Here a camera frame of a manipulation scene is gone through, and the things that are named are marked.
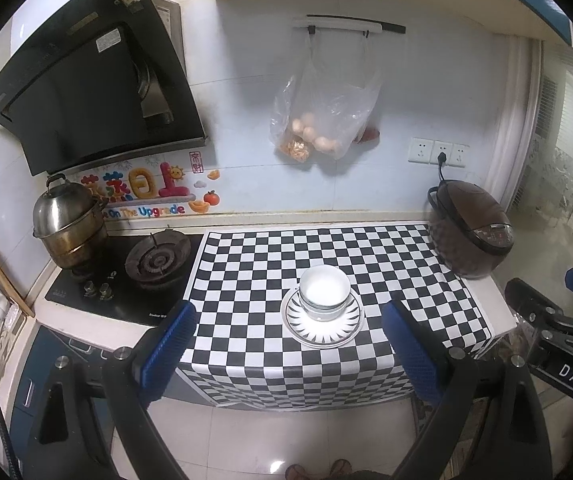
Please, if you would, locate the wooden cutting board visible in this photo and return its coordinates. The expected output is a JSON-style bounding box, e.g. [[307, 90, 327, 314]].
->
[[0, 210, 36, 317]]

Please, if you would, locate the small patterned white bowl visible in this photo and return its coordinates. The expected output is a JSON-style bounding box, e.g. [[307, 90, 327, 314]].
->
[[299, 265, 351, 310]]

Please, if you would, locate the clear plastic bag of eggs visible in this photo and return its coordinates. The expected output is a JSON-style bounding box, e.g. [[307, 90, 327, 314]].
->
[[269, 30, 383, 161]]

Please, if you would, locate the brown rice cooker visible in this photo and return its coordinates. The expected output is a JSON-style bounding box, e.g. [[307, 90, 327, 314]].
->
[[427, 179, 513, 281]]

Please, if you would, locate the colourful wall sticker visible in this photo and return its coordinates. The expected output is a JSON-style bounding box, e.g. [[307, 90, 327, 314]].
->
[[79, 150, 222, 221]]

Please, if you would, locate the gas burner grate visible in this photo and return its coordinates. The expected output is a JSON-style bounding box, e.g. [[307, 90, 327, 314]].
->
[[125, 230, 192, 286]]

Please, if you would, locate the white door frame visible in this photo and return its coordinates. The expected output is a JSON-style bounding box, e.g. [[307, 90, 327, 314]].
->
[[486, 37, 542, 206]]

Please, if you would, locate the black glass gas stove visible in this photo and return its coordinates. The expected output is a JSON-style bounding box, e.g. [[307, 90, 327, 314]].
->
[[44, 230, 206, 326]]

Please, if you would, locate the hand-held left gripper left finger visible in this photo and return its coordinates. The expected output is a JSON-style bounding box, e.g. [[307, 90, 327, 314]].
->
[[29, 300, 198, 480]]

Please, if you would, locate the frosted glass door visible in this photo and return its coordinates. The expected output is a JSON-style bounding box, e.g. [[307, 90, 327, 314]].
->
[[511, 55, 573, 311]]

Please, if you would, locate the black range hood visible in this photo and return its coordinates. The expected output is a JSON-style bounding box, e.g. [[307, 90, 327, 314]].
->
[[0, 0, 207, 177]]

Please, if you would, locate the blue lower cabinet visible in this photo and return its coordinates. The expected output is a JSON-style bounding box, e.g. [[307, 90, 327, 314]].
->
[[9, 325, 187, 480]]

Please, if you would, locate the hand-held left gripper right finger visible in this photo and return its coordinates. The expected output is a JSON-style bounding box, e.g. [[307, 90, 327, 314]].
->
[[383, 301, 553, 480]]

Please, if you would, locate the black and white checkered cloth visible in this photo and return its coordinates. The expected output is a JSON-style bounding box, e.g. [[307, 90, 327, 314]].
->
[[174, 224, 494, 411]]

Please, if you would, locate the steel steamer pot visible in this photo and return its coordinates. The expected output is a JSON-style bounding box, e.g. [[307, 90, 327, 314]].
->
[[32, 173, 110, 270]]

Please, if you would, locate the black striped white plate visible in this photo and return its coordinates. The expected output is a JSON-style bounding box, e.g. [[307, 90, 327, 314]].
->
[[280, 285, 365, 350]]

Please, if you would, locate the wall hook rail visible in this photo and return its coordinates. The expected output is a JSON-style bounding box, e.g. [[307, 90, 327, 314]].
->
[[292, 15, 407, 36]]

